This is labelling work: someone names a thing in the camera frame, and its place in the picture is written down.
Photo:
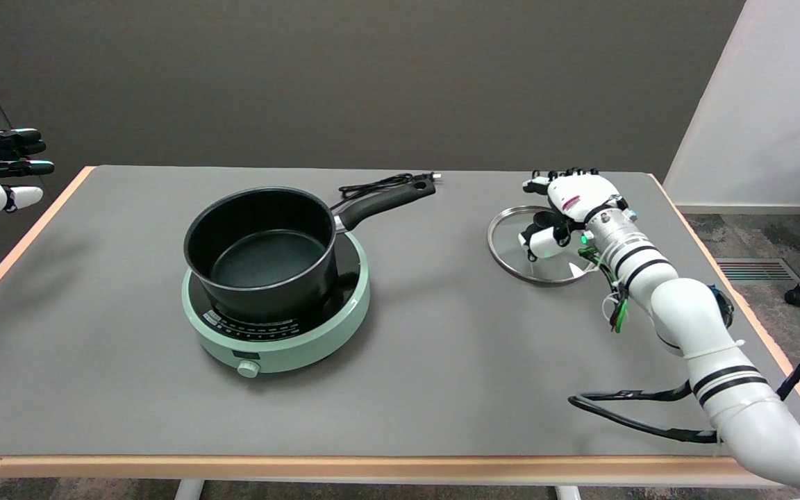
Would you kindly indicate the white table leg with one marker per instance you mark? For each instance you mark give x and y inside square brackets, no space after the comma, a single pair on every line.
[568,493]
[189,490]

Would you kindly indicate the grey floor vent grille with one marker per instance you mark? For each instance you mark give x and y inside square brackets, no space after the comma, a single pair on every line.
[754,271]

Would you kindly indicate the mint green induction cooker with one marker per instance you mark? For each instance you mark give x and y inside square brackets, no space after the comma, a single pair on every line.
[289,354]

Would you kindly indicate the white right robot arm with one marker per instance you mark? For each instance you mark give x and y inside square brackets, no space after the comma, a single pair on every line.
[692,319]

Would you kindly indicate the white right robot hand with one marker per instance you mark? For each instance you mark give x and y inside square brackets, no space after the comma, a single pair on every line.
[584,194]

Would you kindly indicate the glass pot lid steel rim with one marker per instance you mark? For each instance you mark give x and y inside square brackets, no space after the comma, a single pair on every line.
[511,246]

